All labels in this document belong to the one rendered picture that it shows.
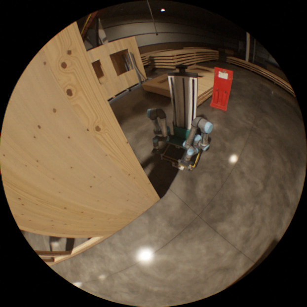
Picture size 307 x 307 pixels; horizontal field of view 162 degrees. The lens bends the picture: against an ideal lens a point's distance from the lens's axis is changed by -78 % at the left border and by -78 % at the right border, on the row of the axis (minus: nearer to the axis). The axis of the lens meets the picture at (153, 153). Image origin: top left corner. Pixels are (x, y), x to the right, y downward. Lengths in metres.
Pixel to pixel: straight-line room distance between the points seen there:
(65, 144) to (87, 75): 0.28
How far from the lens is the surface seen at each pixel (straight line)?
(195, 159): 2.09
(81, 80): 0.42
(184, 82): 1.36
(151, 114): 1.40
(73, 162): 0.55
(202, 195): 2.21
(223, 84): 4.09
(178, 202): 2.14
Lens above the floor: 2.12
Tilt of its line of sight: 55 degrees down
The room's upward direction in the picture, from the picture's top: 21 degrees counter-clockwise
